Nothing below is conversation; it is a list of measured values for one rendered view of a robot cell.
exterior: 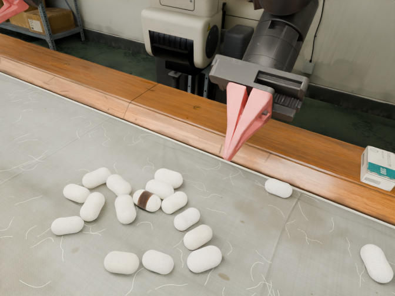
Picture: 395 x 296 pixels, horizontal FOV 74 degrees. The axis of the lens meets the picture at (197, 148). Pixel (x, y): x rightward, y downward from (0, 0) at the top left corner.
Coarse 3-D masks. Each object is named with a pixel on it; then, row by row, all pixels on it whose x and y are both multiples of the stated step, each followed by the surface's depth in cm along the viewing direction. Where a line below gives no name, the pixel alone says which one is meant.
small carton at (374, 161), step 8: (368, 152) 35; (376, 152) 35; (384, 152) 36; (368, 160) 34; (376, 160) 34; (384, 160) 34; (392, 160) 34; (368, 168) 33; (376, 168) 33; (384, 168) 33; (392, 168) 33; (360, 176) 34; (368, 176) 33; (376, 176) 32; (384, 176) 32; (392, 176) 32; (376, 184) 33; (384, 184) 32; (392, 184) 32
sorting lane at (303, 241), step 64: (0, 128) 41; (64, 128) 42; (128, 128) 43; (0, 192) 32; (192, 192) 34; (256, 192) 34; (0, 256) 26; (64, 256) 26; (256, 256) 28; (320, 256) 28
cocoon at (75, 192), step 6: (66, 186) 31; (72, 186) 31; (78, 186) 31; (66, 192) 30; (72, 192) 30; (78, 192) 30; (84, 192) 30; (72, 198) 30; (78, 198) 30; (84, 198) 30
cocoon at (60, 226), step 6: (72, 216) 28; (54, 222) 27; (60, 222) 27; (66, 222) 27; (72, 222) 27; (78, 222) 28; (54, 228) 27; (60, 228) 27; (66, 228) 27; (72, 228) 27; (78, 228) 28; (60, 234) 27
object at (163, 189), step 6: (150, 180) 32; (156, 180) 32; (150, 186) 32; (156, 186) 32; (162, 186) 31; (168, 186) 32; (156, 192) 31; (162, 192) 31; (168, 192) 31; (162, 198) 32
